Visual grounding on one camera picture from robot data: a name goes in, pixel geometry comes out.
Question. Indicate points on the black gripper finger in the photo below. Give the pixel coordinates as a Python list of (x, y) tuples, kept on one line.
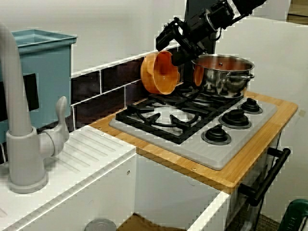
[(166, 37), (185, 56)]

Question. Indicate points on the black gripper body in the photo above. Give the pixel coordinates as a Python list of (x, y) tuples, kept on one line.
[(197, 26)]

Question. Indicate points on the stainless steel pot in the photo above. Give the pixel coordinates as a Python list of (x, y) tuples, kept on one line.
[(216, 81)]

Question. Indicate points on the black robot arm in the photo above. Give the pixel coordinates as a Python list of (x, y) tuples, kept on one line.
[(245, 4)]

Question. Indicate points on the black stove knob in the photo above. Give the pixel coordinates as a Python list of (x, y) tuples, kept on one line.
[(235, 118), (217, 136), (251, 106)]

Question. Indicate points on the grey stove plate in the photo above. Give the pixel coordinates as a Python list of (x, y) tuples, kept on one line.
[(204, 154)]

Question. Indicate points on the dark upright panel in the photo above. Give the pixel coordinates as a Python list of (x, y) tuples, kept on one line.
[(192, 7)]

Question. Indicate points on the orange plastic bowl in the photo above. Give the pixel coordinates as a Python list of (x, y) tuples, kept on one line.
[(158, 74)]

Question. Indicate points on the dark tile backsplash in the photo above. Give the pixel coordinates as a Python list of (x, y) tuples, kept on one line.
[(113, 79)]

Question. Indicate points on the black burner grate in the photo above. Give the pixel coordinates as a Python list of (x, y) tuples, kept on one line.
[(142, 111)]

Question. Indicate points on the teal plastic bin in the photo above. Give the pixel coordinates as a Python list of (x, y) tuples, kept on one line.
[(53, 72)]

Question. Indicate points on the white toy kitchen cabinet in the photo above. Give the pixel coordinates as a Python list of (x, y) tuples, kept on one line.
[(262, 163)]

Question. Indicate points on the wooden countertop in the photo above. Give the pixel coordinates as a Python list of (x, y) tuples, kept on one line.
[(240, 178)]

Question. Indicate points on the white toy sink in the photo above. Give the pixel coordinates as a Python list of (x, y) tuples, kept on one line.
[(96, 183)]

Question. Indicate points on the grey toy faucet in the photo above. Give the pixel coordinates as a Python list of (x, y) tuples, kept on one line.
[(24, 156)]

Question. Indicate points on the dark round lid yellow knob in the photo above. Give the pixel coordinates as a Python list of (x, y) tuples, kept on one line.
[(101, 225)]

